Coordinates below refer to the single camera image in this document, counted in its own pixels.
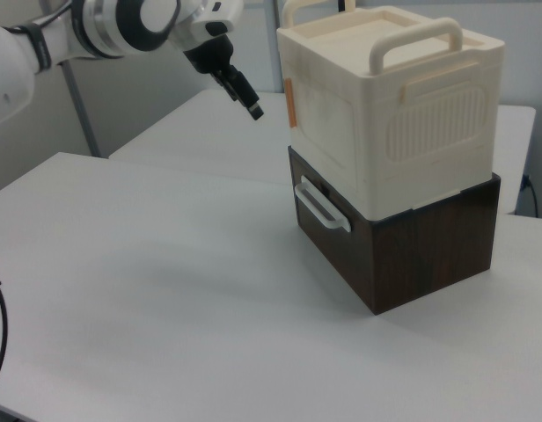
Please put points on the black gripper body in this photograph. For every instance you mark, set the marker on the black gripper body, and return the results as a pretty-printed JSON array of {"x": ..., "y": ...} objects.
[{"x": 208, "y": 53}]

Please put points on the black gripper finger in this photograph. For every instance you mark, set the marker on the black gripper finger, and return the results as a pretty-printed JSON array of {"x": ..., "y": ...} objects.
[
  {"x": 246, "y": 94},
  {"x": 224, "y": 85}
]

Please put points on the cream cabinet door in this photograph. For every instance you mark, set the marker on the cream cabinet door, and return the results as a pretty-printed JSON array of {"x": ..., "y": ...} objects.
[{"x": 324, "y": 118}]

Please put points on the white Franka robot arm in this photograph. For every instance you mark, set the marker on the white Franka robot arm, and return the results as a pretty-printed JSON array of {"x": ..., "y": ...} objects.
[{"x": 11, "y": 66}]

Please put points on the cream plastic cabinet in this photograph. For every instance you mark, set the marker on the cream plastic cabinet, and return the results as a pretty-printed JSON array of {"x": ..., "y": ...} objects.
[{"x": 429, "y": 145}]

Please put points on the grey metal pole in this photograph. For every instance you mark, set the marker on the grey metal pole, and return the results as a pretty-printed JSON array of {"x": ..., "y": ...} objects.
[{"x": 82, "y": 114}]

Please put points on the dark wooden drawer box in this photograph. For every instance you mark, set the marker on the dark wooden drawer box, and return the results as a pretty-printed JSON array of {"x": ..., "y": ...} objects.
[{"x": 429, "y": 255}]

